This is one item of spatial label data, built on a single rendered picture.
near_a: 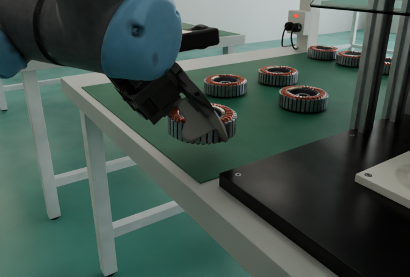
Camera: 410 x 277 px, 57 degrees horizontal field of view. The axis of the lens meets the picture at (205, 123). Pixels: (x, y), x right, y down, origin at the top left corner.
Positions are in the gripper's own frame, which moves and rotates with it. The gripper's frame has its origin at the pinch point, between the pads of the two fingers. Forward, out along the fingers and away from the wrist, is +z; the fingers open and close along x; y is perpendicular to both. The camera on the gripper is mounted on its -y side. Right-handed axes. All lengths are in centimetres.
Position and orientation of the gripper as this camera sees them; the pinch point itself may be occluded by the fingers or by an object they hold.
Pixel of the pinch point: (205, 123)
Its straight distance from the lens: 61.3
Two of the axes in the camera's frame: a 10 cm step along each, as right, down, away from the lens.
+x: 5.5, 3.1, -7.8
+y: -7.0, 6.8, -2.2
